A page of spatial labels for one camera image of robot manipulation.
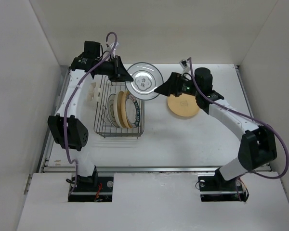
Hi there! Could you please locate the cream white plate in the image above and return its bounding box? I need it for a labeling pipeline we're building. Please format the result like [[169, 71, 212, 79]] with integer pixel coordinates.
[[114, 91, 125, 128]]

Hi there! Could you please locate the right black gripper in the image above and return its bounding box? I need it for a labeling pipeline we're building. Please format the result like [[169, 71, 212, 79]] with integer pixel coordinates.
[[154, 72, 201, 97]]

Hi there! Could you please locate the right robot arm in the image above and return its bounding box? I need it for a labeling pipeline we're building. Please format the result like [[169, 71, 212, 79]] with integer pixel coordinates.
[[154, 67, 277, 191]]

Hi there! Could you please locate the white plate green outline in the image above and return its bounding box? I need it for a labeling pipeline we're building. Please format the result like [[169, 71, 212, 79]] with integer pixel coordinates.
[[125, 63, 164, 101]]

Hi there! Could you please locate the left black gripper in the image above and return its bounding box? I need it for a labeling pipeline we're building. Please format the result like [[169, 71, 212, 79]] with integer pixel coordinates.
[[95, 54, 133, 82]]

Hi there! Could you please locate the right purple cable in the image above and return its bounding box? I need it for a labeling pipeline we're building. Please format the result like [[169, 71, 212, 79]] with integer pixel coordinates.
[[187, 57, 289, 202]]

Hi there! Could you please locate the yellow plate in rack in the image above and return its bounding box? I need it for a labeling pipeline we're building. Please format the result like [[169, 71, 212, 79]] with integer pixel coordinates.
[[120, 91, 132, 128]]

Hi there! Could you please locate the grey wire dish rack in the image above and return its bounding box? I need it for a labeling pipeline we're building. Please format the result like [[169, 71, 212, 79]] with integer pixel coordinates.
[[93, 77, 145, 138]]

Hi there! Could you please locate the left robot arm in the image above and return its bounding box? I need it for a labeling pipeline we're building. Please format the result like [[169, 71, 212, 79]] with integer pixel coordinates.
[[47, 41, 132, 191]]

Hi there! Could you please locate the white plate dark green band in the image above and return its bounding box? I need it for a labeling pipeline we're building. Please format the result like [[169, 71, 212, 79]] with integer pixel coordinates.
[[125, 93, 140, 128]]

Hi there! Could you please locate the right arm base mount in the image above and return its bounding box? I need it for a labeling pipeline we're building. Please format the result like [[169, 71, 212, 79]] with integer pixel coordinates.
[[195, 176, 250, 202]]

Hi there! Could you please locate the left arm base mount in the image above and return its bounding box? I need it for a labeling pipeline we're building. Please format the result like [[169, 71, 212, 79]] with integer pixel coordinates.
[[66, 174, 114, 203]]

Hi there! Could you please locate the yellow bear plate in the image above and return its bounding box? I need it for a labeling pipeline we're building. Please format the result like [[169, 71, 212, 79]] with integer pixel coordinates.
[[167, 94, 200, 118]]

